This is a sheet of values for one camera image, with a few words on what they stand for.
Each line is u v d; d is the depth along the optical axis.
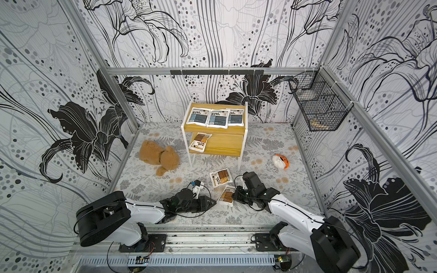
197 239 0.75
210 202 0.81
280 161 0.93
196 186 0.78
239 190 0.74
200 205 0.72
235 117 0.76
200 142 0.86
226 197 0.83
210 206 0.76
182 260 0.76
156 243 0.73
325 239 0.40
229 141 0.87
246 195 0.70
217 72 0.93
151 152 0.93
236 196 0.77
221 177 0.91
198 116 0.77
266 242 0.72
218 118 0.75
